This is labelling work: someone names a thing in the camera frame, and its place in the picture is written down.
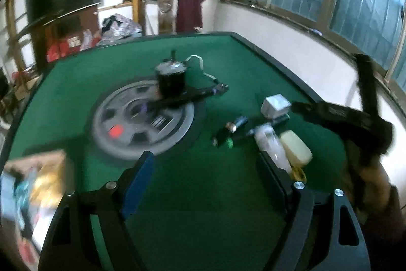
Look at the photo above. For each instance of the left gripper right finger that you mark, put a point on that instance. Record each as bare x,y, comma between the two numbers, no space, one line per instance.
277,183

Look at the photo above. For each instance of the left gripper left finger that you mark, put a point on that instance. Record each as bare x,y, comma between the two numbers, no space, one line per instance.
136,182

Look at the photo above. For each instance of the white plastic bottle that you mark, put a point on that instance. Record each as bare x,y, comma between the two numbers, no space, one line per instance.
268,142

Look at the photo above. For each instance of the white power adapter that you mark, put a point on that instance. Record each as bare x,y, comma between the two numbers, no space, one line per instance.
275,106

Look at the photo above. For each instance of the right hand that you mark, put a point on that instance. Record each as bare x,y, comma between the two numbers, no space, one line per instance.
370,191

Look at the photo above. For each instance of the green black small tube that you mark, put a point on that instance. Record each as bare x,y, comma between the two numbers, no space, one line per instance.
243,137

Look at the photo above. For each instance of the cardboard box tray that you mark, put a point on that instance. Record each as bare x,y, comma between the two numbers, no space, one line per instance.
31,190

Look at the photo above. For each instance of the dark red cloth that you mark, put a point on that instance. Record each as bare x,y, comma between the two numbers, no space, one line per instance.
189,16

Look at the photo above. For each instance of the wooden chair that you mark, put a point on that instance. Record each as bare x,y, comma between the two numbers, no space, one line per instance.
157,17

